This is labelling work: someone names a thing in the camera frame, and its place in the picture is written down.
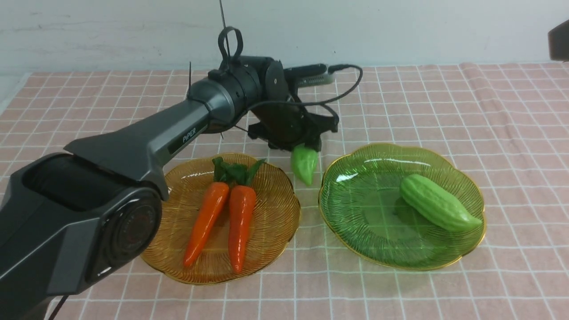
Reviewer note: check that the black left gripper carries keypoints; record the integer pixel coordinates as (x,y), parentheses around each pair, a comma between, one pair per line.
(286,126)

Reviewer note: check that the green glass plate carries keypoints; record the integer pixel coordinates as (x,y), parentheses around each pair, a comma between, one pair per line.
(360,202)

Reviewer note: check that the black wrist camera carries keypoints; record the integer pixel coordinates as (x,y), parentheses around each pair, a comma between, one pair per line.
(309,75)

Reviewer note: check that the orange carrot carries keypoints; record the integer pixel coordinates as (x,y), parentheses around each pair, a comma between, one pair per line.
(213,202)
(242,201)

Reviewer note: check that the amber glass plate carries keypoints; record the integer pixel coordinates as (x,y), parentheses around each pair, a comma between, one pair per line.
(275,219)

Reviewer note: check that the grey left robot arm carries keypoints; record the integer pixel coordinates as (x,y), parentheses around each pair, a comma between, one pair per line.
(71,218)

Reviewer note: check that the pink checkered tablecloth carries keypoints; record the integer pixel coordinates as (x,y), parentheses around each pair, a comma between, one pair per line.
(505,126)

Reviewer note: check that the green bitter gourd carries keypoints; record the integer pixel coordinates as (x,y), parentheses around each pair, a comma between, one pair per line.
(303,163)
(437,205)

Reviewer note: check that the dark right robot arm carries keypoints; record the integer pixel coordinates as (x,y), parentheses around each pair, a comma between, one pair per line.
(558,40)

